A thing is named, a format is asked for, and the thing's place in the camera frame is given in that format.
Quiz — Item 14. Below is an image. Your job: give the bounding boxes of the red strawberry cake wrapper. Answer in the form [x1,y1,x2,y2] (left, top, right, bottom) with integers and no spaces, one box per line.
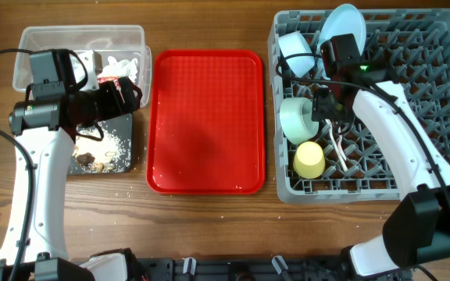
[97,76,124,103]

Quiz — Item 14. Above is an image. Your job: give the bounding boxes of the white tissue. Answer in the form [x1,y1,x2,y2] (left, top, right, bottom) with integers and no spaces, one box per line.
[98,56,138,82]

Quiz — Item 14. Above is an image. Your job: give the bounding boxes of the white plastic spoon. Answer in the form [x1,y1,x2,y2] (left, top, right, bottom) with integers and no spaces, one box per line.
[325,119,348,172]

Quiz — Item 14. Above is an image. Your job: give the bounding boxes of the mint green bowl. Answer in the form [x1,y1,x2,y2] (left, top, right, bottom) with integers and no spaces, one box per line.
[280,98,319,144]

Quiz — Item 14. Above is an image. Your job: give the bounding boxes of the rice and food scraps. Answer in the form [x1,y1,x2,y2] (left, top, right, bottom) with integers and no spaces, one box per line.
[69,131,132,175]

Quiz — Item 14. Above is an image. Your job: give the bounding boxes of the yellow plastic cup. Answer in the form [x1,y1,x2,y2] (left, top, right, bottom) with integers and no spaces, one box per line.
[293,141,325,180]

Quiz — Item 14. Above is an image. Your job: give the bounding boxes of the light blue bowl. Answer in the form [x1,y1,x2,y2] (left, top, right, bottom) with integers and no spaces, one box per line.
[279,31,315,78]

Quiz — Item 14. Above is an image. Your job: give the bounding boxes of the light blue plate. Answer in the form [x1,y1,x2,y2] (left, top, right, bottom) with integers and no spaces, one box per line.
[315,3,367,81]

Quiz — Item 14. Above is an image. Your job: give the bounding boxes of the white plastic fork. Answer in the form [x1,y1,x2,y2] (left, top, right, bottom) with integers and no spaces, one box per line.
[337,127,347,161]

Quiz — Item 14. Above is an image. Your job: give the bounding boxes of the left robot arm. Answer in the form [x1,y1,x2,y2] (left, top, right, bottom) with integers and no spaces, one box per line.
[0,49,144,280]

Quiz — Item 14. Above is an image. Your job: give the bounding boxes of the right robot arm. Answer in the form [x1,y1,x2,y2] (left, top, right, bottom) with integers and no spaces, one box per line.
[277,34,450,277]

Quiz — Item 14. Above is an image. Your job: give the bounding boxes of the grey dishwasher rack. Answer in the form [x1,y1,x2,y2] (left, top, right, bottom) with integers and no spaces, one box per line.
[273,9,450,204]

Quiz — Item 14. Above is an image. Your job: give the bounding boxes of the clear plastic waste bin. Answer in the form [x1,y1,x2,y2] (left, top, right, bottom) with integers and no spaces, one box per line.
[19,25,152,107]

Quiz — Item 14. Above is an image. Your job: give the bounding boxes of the black food waste tray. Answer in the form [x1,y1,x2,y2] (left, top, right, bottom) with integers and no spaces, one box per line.
[68,114,133,175]

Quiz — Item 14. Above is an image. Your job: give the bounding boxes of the red plastic tray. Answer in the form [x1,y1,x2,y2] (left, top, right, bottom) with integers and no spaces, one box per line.
[146,49,266,195]

